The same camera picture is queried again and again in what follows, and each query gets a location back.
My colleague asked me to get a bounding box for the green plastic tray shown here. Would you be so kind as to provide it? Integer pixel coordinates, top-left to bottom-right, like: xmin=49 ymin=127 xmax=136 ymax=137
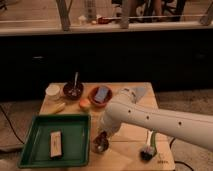
xmin=18 ymin=114 xmax=91 ymax=169

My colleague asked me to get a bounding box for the terracotta bowl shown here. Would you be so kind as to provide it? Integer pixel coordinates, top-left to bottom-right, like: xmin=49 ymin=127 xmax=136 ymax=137
xmin=88 ymin=86 xmax=113 ymax=108

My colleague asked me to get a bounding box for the black cable right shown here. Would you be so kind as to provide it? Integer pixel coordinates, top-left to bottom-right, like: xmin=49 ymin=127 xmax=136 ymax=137
xmin=169 ymin=137 xmax=196 ymax=171

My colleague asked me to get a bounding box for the white cup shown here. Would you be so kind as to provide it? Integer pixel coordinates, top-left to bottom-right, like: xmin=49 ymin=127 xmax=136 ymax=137
xmin=45 ymin=85 xmax=60 ymax=100

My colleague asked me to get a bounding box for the metal spoon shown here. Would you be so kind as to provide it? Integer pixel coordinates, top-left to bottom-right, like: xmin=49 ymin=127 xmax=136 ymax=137
xmin=72 ymin=72 xmax=78 ymax=96

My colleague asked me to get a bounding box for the dark grape bunch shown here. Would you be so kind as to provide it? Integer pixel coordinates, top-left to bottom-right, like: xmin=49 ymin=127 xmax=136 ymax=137
xmin=97 ymin=132 xmax=107 ymax=143

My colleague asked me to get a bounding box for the small metal cup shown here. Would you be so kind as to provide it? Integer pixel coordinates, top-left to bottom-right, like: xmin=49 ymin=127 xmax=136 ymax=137
xmin=93 ymin=138 xmax=109 ymax=153

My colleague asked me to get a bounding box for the wooden block in tray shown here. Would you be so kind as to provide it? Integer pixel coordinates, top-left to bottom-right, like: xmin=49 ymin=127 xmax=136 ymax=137
xmin=50 ymin=131 xmax=62 ymax=158

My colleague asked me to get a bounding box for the black cable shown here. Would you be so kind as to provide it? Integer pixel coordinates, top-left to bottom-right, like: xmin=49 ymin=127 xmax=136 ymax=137
xmin=0 ymin=105 xmax=25 ymax=146
xmin=169 ymin=137 xmax=196 ymax=171

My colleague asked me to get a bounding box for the orange fruit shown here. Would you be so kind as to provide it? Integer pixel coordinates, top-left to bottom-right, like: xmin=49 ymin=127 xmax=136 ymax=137
xmin=79 ymin=98 xmax=91 ymax=112

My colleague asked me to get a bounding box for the blue sponge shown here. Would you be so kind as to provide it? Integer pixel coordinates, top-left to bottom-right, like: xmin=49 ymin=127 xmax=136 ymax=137
xmin=94 ymin=86 xmax=109 ymax=103

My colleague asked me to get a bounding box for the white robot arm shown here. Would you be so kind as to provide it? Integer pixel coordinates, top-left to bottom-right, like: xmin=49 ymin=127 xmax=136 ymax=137
xmin=99 ymin=87 xmax=213 ymax=151

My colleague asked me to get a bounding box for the blue triangular cloth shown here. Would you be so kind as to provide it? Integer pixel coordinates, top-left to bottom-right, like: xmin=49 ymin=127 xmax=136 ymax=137
xmin=132 ymin=87 xmax=147 ymax=101

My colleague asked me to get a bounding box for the dark brown bowl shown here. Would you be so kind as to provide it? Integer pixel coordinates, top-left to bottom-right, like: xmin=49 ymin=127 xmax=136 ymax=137
xmin=63 ymin=82 xmax=84 ymax=100

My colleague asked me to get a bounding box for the black cable left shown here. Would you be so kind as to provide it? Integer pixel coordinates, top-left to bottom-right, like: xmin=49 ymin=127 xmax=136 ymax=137
xmin=0 ymin=105 xmax=25 ymax=146

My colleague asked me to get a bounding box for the yellow banana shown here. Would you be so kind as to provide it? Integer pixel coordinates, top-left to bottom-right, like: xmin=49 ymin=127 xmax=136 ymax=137
xmin=49 ymin=103 xmax=66 ymax=114

